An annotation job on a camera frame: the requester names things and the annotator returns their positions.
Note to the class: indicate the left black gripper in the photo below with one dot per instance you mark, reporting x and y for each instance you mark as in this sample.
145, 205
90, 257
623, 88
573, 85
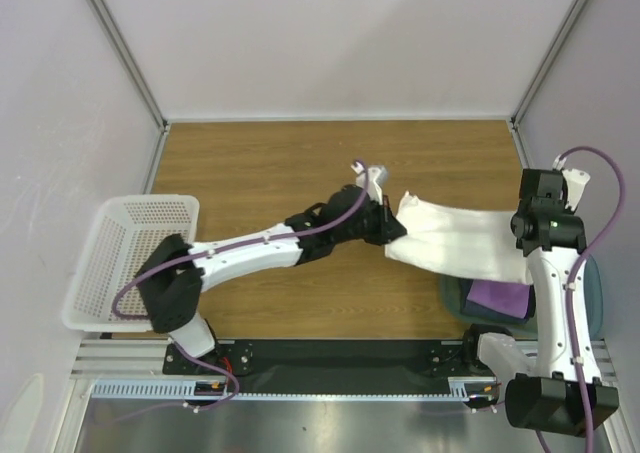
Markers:
388, 228

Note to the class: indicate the white towel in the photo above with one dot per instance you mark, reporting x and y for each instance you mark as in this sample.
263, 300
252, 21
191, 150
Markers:
463, 243

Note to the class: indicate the purple towel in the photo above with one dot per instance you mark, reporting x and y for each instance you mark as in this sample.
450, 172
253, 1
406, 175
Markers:
502, 295

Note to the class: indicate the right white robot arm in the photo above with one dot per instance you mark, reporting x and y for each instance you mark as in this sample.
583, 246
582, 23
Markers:
560, 390

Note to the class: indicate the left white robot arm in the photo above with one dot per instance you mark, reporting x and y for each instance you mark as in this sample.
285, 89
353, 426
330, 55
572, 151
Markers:
176, 274

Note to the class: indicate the clear blue plastic tray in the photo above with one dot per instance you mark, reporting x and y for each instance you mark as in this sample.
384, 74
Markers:
513, 305

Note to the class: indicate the white plastic laundry basket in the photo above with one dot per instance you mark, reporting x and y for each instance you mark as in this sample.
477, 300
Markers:
125, 232

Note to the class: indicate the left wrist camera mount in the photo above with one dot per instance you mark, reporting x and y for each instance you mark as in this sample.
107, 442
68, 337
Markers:
371, 179

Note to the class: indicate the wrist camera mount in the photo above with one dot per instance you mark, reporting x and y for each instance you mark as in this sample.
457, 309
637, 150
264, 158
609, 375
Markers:
576, 181
371, 179

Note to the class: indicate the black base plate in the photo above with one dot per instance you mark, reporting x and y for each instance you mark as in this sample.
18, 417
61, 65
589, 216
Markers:
352, 367

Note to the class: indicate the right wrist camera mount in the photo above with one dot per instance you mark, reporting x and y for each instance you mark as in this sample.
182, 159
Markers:
576, 181

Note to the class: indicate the aluminium frame rail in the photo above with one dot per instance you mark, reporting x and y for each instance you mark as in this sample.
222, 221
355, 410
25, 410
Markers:
154, 370

